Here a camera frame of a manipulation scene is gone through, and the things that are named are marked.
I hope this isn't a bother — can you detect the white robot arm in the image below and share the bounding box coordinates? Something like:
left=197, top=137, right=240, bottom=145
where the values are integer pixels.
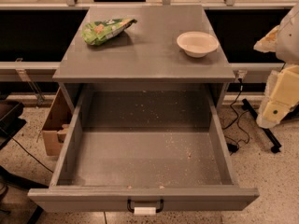
left=253, top=4, right=299, bottom=129

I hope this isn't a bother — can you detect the black furniture at left edge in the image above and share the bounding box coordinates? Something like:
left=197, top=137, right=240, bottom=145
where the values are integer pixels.
left=0, top=100, right=50, bottom=224

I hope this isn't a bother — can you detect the black cable on left floor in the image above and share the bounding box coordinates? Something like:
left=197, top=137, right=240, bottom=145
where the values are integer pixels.
left=8, top=135, right=54, bottom=175

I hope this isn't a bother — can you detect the grey open top drawer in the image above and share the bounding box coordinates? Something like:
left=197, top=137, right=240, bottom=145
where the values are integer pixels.
left=27, top=83, right=260, bottom=213

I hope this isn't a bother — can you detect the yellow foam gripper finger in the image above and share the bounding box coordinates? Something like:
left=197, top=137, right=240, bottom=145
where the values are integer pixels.
left=253, top=25, right=278, bottom=53
left=256, top=65, right=299, bottom=129

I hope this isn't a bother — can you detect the green rice chip bag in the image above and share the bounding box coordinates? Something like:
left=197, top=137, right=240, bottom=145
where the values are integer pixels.
left=81, top=18, right=137, bottom=46

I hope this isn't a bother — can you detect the black metal stand leg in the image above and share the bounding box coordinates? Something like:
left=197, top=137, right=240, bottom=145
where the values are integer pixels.
left=241, top=98, right=282, bottom=154

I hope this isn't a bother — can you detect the brown cardboard box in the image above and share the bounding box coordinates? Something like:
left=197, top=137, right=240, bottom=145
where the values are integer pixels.
left=42, top=90, right=72, bottom=156

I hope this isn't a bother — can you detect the black and white drawer handle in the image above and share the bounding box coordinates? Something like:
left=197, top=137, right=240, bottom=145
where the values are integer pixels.
left=127, top=200, right=164, bottom=216

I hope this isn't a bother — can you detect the metal shelf bracket left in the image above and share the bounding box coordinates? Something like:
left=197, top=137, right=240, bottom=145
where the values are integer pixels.
left=16, top=68, right=45, bottom=105

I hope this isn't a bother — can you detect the black power cable with adapter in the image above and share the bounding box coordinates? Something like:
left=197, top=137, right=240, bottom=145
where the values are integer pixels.
left=221, top=77, right=250, bottom=154

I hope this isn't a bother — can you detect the white paper bowl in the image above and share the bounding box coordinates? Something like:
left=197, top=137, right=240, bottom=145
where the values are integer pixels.
left=177, top=32, right=219, bottom=58

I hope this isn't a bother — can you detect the grey cabinet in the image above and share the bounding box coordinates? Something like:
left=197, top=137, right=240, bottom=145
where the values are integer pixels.
left=53, top=5, right=235, bottom=121

